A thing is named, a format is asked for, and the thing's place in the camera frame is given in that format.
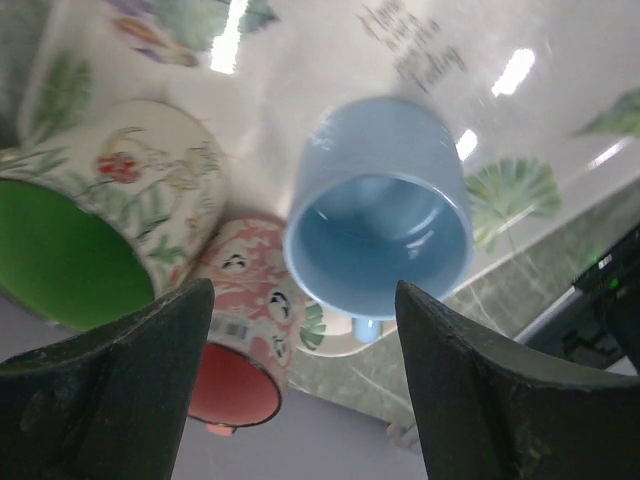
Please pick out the blue mug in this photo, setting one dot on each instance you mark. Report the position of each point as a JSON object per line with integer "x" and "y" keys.
{"x": 380, "y": 198}

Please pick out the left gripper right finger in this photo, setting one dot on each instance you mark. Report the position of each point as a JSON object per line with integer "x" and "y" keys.
{"x": 487, "y": 407}

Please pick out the red floral tall mug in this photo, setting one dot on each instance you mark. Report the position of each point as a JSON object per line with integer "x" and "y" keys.
{"x": 257, "y": 314}

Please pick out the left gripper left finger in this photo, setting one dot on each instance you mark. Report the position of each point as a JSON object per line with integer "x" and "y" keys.
{"x": 110, "y": 403}

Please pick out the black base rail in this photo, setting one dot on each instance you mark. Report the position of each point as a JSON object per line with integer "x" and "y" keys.
{"x": 595, "y": 323}

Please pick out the green floral tall mug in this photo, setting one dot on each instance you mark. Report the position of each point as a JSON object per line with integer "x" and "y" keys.
{"x": 100, "y": 220}

